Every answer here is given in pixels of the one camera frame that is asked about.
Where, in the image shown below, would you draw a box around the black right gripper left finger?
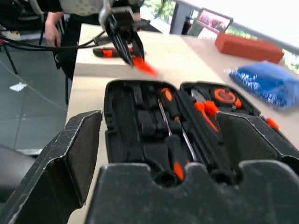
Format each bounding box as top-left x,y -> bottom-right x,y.
0,110 -> 104,224

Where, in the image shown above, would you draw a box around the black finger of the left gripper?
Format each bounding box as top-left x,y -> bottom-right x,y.
109,25 -> 134,68
129,30 -> 146,62

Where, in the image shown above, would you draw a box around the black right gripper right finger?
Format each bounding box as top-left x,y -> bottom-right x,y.
216,111 -> 299,176

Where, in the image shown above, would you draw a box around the orange handled tool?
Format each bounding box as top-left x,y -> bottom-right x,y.
131,56 -> 159,77

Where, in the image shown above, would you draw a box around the orange case latch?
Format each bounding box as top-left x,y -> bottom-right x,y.
266,116 -> 280,130

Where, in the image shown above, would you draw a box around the black plastic tool case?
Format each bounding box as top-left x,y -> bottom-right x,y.
104,79 -> 281,185

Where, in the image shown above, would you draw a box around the person's bare hand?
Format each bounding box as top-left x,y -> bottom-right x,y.
44,12 -> 62,47

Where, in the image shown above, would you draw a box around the black orange utility knife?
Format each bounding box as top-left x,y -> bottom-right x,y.
93,46 -> 135,59

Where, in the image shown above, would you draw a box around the black rounded seat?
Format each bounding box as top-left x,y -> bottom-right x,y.
0,145 -> 36,203

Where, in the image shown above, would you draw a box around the orange black tape measure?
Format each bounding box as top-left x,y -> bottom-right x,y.
211,87 -> 243,110

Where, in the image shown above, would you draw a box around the person in black clothes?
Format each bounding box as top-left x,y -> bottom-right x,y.
44,0 -> 101,81

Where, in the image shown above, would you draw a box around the blue plastic bag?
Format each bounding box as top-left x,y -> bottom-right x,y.
228,60 -> 299,112

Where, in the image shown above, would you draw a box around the orange black screwdriver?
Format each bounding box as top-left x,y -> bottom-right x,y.
159,88 -> 196,162
157,98 -> 188,182

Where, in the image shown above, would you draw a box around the red rectangular box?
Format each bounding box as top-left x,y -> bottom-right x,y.
214,32 -> 285,64

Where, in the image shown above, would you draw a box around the white paper scrap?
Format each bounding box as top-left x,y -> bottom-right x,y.
9,82 -> 28,92

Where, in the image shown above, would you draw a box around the orange handled pliers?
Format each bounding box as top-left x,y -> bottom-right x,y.
191,88 -> 222,134

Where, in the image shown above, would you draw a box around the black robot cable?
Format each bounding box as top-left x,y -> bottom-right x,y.
0,30 -> 110,51

